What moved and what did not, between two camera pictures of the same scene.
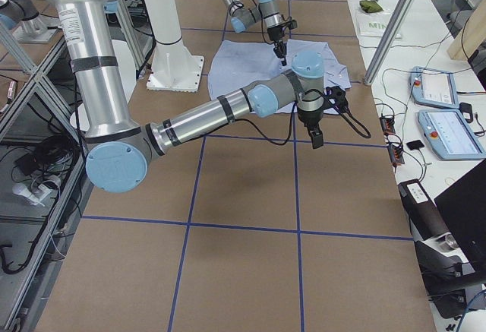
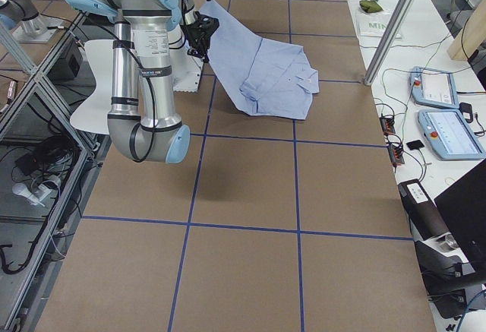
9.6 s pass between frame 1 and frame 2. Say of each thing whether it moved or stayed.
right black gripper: moved
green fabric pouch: stayed
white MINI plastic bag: stayed
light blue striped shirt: moved
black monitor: stayed
